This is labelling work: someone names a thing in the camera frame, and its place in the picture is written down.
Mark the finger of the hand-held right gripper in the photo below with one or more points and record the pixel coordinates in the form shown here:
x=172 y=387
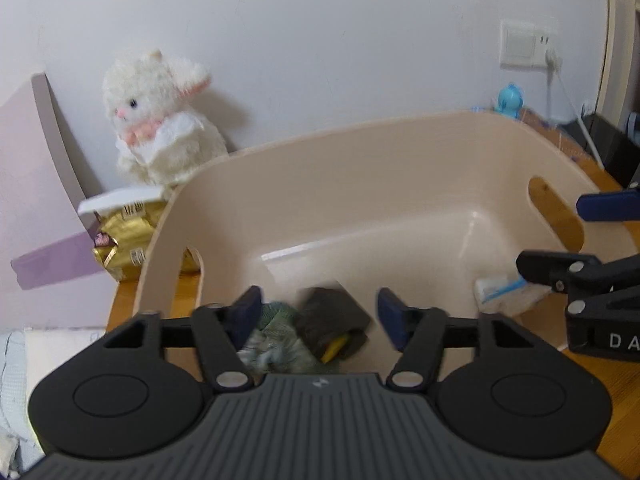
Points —
x=595 y=206
x=550 y=266

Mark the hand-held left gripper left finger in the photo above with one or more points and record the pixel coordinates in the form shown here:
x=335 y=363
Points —
x=246 y=312

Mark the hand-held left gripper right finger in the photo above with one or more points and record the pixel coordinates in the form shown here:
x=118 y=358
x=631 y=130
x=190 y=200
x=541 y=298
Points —
x=391 y=317

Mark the white blue tissue pack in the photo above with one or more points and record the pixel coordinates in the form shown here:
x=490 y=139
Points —
x=502 y=292

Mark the dark grey sponge block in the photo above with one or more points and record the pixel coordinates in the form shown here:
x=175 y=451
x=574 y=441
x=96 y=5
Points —
x=327 y=317

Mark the beige plastic basket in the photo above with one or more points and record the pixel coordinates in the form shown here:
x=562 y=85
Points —
x=350 y=195

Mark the green crumpled cloth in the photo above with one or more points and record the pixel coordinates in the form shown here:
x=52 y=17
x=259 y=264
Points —
x=277 y=340

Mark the black box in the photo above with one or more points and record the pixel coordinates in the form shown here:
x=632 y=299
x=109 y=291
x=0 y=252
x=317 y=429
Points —
x=607 y=150

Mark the yellow small item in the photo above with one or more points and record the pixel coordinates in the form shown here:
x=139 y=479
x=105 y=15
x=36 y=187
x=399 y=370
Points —
x=334 y=349

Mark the blue toy figure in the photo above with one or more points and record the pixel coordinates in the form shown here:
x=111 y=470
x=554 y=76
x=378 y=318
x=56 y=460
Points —
x=510 y=100

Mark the gold snack packet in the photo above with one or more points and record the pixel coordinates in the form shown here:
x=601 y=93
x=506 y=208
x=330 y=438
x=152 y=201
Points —
x=125 y=232

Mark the white paper card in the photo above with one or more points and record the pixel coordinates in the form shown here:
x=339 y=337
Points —
x=122 y=197

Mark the white plush cat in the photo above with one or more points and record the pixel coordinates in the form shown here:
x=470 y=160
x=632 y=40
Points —
x=165 y=125

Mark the white bedding cloth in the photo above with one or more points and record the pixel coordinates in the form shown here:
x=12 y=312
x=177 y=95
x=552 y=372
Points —
x=30 y=360

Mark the pink board panel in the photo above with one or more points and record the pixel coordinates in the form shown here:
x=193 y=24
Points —
x=35 y=185

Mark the wooden door frame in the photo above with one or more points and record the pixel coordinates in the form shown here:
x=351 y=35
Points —
x=620 y=35

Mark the white wall socket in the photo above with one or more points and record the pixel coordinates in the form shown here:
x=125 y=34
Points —
x=525 y=42

